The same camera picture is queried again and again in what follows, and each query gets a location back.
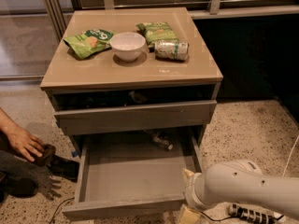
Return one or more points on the green chip bag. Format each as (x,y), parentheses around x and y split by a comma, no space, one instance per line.
(156,31)
(89,42)

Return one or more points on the black shoe near cabinet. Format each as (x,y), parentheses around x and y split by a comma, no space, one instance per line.
(64,168)

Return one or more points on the black shoe lower left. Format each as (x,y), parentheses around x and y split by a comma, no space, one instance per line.
(18,187)

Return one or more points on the green white soda can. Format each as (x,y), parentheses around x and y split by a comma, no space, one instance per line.
(177,51)

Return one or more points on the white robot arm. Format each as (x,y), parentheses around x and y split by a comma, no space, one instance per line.
(241,181)

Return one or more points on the black power strip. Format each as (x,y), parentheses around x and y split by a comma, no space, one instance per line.
(249,215)

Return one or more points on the green chip bag left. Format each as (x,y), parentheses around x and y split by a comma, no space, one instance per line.
(89,42)

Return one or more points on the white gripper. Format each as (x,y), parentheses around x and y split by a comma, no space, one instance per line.
(191,188)

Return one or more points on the grey top drawer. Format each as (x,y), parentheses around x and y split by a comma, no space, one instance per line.
(136,117)

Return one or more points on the person's hand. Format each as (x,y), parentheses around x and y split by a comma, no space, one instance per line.
(23,142)

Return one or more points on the white ceramic bowl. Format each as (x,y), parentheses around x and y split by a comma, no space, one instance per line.
(127,46)

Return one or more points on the clear plastic bottle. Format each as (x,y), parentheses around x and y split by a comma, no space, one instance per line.
(159,138)

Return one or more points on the grey three-drawer cabinet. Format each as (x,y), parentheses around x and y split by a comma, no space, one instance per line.
(104,72)

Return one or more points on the green chip bag right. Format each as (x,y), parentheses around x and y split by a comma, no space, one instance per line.
(156,31)

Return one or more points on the grey drawer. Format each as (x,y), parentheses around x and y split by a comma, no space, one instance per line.
(136,117)
(124,174)

